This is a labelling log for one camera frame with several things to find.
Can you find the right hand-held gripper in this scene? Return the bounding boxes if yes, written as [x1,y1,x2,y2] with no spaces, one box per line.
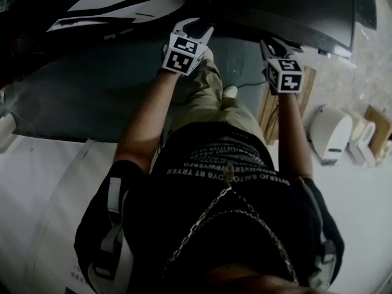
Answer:
[259,36,304,96]

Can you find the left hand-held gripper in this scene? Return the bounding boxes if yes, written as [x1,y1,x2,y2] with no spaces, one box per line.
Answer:
[161,17,215,77]

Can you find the person's left forearm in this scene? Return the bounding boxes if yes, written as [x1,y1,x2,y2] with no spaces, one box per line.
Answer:
[115,68,182,175]

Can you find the person's right forearm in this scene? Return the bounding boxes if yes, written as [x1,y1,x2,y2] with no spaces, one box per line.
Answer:
[275,92,315,184]

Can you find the dark grey washing machine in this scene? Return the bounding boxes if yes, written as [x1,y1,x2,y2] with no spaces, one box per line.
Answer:
[207,0,356,59]

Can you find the white shoe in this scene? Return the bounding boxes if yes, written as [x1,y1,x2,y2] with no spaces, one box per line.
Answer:
[202,45,216,62]
[222,85,239,99]

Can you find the wooden board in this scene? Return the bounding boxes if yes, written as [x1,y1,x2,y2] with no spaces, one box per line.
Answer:
[258,66,317,146]

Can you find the khaki trousers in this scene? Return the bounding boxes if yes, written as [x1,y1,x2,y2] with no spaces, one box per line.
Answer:
[167,51,268,143]

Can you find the white panel with black trim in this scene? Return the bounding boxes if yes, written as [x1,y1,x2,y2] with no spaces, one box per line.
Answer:
[45,0,187,33]

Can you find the white plastic dispenser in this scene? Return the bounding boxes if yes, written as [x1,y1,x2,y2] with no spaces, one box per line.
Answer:
[307,104,354,167]

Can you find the dark green floor mat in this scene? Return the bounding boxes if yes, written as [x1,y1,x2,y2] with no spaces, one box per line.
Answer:
[7,34,270,144]

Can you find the beige plastic container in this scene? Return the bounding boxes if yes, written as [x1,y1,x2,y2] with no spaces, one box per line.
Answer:
[347,111,378,168]

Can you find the brown cardboard piece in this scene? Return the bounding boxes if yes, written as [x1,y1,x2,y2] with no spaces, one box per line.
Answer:
[363,104,392,157]

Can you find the black printed t-shirt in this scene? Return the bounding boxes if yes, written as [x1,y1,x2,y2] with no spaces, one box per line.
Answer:
[73,121,345,289]

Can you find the clear plastic sheet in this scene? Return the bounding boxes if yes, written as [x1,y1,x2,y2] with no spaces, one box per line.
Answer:
[0,89,36,154]

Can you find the black cable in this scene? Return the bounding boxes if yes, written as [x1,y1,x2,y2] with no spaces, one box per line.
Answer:
[236,77,268,90]

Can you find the silver chain necklace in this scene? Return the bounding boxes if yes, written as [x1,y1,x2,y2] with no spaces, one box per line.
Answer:
[159,164,300,287]

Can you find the grey shoulder strap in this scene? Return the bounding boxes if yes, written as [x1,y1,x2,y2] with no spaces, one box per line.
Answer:
[87,176,135,289]
[301,178,337,290]

